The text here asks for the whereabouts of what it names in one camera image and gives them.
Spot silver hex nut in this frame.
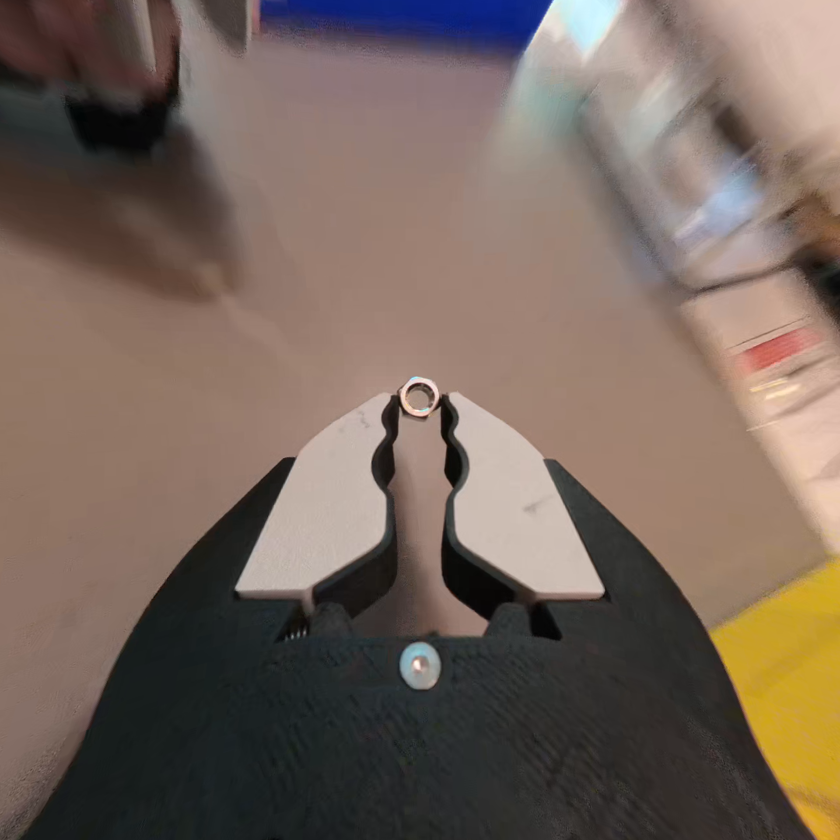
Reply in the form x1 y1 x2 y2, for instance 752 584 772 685
398 377 441 417

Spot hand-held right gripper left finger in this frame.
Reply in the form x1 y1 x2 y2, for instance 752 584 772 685
235 392 400 618

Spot person's left hand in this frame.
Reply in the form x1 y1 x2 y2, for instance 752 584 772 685
0 0 175 93

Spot wooden document stand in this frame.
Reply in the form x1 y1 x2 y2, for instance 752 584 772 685
486 0 840 296

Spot blue storage bin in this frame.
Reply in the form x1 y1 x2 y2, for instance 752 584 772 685
259 0 555 43

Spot large yellow storage bin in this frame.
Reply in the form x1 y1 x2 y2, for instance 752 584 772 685
709 558 840 840

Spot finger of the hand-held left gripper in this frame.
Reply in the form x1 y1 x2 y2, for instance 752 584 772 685
197 0 257 53

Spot grey desk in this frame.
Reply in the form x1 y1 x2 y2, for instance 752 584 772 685
0 20 840 840

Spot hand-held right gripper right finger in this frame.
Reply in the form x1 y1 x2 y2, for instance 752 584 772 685
440 391 606 619

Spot red label laminated sheet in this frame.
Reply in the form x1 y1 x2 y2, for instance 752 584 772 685
676 289 840 546

